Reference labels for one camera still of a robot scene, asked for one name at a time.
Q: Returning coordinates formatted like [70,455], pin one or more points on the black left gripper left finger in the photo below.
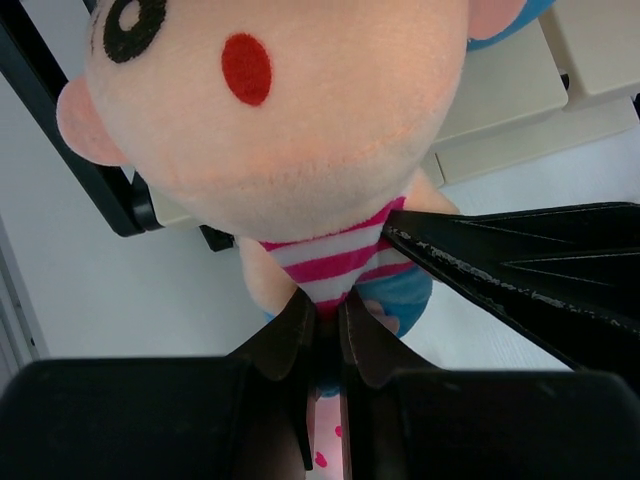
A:
[275,425]

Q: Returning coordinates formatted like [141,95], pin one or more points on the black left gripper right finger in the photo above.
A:
[566,278]

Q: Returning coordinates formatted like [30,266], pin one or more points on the boy plush striped shirt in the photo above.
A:
[295,126]

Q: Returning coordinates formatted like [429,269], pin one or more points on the pink striped frog plush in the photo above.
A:
[327,450]

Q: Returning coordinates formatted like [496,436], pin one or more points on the beige three-tier shelf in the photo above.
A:
[562,80]

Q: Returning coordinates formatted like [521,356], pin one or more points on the boy plush blue pants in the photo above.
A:
[491,21]

